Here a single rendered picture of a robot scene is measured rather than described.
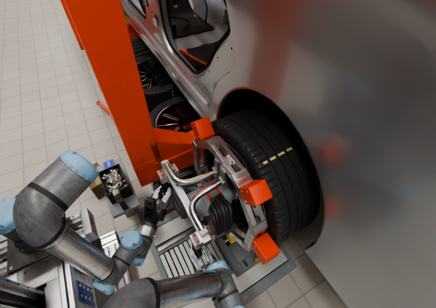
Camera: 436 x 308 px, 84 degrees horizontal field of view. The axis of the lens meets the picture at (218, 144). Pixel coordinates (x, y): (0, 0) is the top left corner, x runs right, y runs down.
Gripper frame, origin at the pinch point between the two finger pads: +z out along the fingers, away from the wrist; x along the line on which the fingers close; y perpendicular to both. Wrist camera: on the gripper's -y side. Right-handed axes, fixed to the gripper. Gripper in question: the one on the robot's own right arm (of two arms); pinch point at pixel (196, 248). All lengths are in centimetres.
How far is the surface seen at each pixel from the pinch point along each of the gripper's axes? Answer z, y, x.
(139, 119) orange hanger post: 60, 24, -1
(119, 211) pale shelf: 55, -38, 28
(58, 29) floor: 447, -83, 31
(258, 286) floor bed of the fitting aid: -19, -75, -32
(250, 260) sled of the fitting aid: -5, -68, -35
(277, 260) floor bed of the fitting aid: -13, -75, -53
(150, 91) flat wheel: 152, -33, -30
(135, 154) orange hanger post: 60, 1, 6
